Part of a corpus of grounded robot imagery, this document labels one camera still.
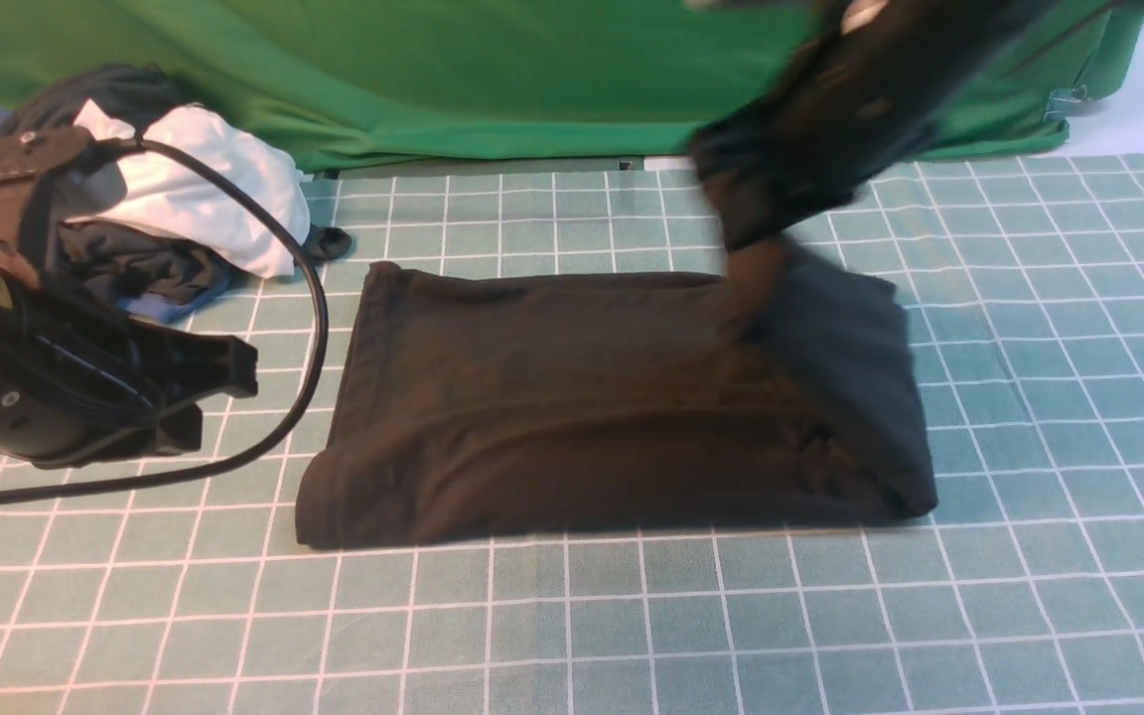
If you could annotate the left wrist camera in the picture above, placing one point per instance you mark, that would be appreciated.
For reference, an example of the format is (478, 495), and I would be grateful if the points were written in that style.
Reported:
(47, 177)

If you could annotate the green backdrop cloth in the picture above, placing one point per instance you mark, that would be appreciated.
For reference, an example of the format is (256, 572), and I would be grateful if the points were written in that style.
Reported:
(347, 84)

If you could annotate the white crumpled shirt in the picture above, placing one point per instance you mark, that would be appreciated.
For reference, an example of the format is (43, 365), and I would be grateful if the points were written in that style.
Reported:
(268, 175)

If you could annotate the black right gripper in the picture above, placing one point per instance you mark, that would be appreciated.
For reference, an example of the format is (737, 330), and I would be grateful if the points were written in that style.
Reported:
(848, 105)

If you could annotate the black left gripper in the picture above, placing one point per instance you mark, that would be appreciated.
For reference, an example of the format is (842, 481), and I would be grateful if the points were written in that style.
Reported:
(81, 385)

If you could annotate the green grid table mat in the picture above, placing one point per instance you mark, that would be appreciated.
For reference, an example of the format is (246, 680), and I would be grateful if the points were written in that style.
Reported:
(1023, 593)

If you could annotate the metal binder clip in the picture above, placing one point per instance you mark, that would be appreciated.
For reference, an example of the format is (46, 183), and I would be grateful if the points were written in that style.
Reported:
(1068, 102)

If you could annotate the gray long sleeve shirt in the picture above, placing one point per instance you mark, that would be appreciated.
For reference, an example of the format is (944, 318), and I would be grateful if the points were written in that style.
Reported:
(783, 392)

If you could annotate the dark gray crumpled shirt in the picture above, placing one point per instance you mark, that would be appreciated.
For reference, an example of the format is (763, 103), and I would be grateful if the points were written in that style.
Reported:
(120, 100)

